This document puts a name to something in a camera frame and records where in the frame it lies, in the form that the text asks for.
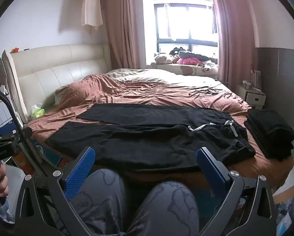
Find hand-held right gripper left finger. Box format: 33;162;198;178
14;147;96;236

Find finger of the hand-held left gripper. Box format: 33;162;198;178
0;126;33;151

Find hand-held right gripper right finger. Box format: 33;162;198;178
196;147;277;236

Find black pants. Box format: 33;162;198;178
46;103;257;172

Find green tissue packet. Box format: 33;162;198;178
31;104;44;118

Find printed blue orange box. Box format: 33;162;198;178
30;139;64;167

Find person's left leg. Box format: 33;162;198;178
69;168;126;236

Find person's leg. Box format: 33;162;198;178
69;168;126;236
127;181;200;236

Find white pillow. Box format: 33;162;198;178
55;86;71;104

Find person's right leg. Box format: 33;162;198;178
127;181;200;236

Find folded black clothes stack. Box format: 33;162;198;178
244;109;294;159

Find cream leather headboard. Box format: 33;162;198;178
0;44;112;124

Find white nightstand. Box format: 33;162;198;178
237;82;266;110

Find brown bed sheet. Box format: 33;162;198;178
26;74;294;190

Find pink striped box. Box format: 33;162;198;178
250;70;262;91

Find printed beige cushion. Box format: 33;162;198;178
147;63;218;76

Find beige duvet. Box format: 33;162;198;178
105;68;226;84

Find pink plush toy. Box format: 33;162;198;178
178;57;201;66

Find black plush toy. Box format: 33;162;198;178
169;47;218;62

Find pink curtain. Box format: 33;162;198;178
104;0;147;70
208;0;257;89

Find cream hanging cloth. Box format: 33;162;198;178
81;0;103;33

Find window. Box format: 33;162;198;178
142;0;221;65

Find thick black gripper cable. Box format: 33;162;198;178
0;86;48;181

